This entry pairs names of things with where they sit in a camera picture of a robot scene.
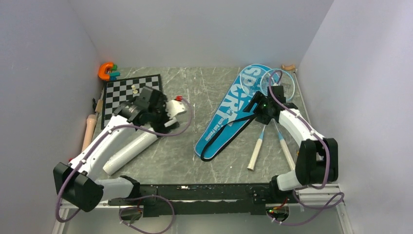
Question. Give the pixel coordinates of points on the tan curved wooden piece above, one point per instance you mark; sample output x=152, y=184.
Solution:
x=288, y=67

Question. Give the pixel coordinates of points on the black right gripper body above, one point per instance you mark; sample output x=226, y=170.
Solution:
x=261, y=110

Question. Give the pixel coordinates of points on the blue racket cover bag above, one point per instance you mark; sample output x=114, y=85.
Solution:
x=228, y=121

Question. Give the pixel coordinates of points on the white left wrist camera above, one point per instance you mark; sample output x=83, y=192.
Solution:
x=173, y=109

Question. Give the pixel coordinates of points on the blue badminton racket left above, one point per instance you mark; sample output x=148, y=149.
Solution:
x=250, y=78

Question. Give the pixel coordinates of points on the blue badminton racket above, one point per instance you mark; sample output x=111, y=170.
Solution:
x=283, y=78
x=250, y=78

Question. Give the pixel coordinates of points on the wooden handle tool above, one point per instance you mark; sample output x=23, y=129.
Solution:
x=98, y=106

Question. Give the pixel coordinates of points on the teal toy block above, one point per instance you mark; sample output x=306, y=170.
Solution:
x=113, y=73

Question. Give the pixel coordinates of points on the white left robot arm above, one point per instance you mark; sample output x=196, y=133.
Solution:
x=77, y=181

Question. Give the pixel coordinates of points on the white shuttlecock tube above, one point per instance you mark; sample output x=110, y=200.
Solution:
x=129, y=152

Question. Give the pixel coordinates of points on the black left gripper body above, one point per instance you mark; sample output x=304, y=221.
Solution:
x=159, y=117

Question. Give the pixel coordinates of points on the blue badminton racket right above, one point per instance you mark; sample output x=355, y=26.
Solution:
x=283, y=78

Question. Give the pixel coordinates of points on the orange horseshoe magnet toy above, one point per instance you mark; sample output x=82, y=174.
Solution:
x=105, y=70

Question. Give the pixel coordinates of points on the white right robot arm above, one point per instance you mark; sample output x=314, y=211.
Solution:
x=317, y=162

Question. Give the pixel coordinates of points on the black white chessboard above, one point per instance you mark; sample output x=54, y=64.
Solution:
x=116, y=92

